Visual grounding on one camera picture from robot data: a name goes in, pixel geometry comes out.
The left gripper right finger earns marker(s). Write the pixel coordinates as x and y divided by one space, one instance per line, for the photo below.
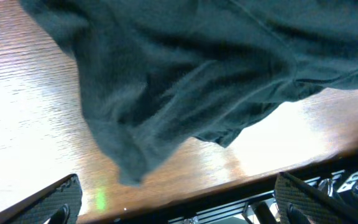
299 202

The dark green t-shirt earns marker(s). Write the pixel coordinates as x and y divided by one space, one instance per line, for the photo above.
154 73

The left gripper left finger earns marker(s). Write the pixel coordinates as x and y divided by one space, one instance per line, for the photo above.
59 203

